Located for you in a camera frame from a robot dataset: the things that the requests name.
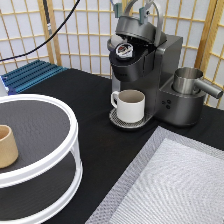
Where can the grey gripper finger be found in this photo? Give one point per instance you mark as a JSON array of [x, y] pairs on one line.
[[143, 15], [117, 8]]

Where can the white coffee pod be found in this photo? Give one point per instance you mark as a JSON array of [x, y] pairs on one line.
[[124, 51]]

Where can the grey pod coffee machine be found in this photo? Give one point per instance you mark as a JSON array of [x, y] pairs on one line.
[[151, 70]]

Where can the wooden shoji folding screen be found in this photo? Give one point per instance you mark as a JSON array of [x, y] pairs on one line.
[[74, 34]]

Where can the steel milk frother jug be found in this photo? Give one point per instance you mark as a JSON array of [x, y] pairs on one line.
[[189, 81]]

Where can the white ceramic mug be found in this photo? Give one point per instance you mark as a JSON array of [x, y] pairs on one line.
[[129, 105]]

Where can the blue ribbed metal block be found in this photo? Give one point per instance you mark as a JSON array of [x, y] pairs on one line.
[[29, 75]]

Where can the grey woven placemat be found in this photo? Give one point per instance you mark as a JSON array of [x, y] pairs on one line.
[[172, 180]]

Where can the white two-tier round shelf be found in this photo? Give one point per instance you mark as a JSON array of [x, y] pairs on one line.
[[48, 171]]

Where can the tan wooden cup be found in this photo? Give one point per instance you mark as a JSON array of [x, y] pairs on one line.
[[8, 147]]

